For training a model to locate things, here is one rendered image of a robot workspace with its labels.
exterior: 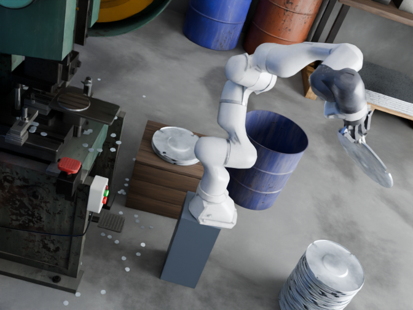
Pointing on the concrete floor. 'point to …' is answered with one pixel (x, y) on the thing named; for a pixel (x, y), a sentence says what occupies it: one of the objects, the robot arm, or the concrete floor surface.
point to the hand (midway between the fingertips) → (359, 139)
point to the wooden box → (160, 179)
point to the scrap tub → (267, 159)
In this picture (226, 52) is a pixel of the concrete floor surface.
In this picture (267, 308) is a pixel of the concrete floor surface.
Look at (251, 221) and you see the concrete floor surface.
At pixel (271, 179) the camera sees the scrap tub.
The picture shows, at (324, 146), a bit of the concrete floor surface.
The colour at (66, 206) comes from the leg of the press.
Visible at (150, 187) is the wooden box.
